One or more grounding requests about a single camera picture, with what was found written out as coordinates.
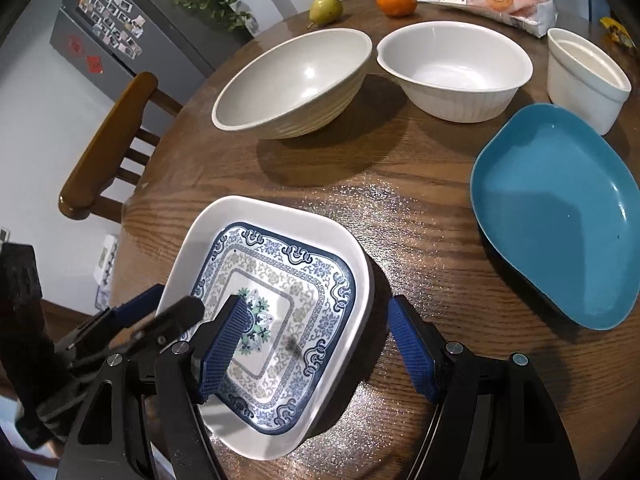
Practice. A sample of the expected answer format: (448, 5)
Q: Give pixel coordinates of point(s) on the white and red snack packet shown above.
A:
(500, 7)

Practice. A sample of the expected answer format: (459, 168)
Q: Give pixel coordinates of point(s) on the teal plate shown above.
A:
(555, 210)

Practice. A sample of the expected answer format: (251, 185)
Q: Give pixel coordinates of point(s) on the red paper fridge ornament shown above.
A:
(75, 45)
(95, 65)

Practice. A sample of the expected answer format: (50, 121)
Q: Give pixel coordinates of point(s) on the fridge photo magnets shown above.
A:
(112, 15)

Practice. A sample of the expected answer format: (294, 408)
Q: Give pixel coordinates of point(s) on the blue bowl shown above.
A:
(225, 210)

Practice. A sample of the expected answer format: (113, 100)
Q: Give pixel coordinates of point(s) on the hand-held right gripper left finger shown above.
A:
(222, 355)

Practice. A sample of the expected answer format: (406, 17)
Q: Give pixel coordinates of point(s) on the yellow snack packet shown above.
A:
(617, 32)

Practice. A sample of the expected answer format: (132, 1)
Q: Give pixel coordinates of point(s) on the grey fridge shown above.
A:
(165, 25)

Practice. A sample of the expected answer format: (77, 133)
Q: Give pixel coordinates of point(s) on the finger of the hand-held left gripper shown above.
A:
(140, 304)
(167, 317)

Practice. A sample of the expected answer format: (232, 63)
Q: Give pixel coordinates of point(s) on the white ribbed bowl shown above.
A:
(450, 70)

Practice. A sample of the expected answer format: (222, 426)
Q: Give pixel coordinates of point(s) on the green pear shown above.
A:
(326, 10)

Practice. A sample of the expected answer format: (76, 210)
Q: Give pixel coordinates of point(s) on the wooden chair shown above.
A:
(110, 135)

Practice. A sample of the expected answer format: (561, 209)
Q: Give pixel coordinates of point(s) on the orange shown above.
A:
(396, 1)

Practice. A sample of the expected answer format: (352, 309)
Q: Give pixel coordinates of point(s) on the small white ramekin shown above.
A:
(580, 90)

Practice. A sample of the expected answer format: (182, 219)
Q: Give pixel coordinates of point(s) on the blue patterned square plate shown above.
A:
(300, 310)

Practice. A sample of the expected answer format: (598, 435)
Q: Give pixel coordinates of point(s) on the beige ribbed bowl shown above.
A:
(300, 75)

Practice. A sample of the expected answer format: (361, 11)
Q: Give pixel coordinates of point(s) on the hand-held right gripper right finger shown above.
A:
(412, 355)

